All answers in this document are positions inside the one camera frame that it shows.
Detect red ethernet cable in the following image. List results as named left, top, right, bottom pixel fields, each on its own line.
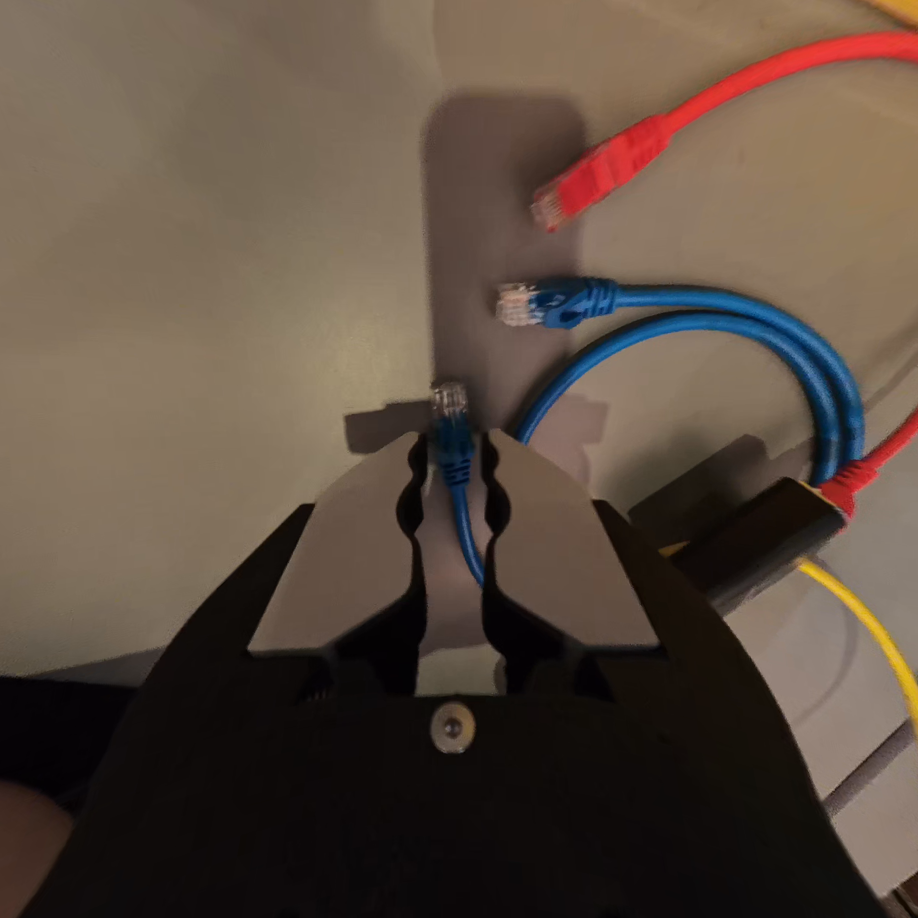
left=529, top=32, right=918, bottom=519

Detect yellow ethernet cable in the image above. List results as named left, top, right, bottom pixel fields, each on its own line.
left=658, top=541, right=918, bottom=741

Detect blue ethernet cable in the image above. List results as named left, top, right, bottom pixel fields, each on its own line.
left=429, top=276, right=866, bottom=589

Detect person's black shorts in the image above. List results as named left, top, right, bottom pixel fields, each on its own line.
left=0, top=674, right=141, bottom=798

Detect black network switch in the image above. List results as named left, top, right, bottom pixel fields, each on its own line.
left=670, top=478, right=849, bottom=612

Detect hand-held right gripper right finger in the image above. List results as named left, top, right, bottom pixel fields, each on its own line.
left=479, top=430, right=661, bottom=655

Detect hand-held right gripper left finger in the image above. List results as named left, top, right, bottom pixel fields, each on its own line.
left=247, top=432, right=430, bottom=693

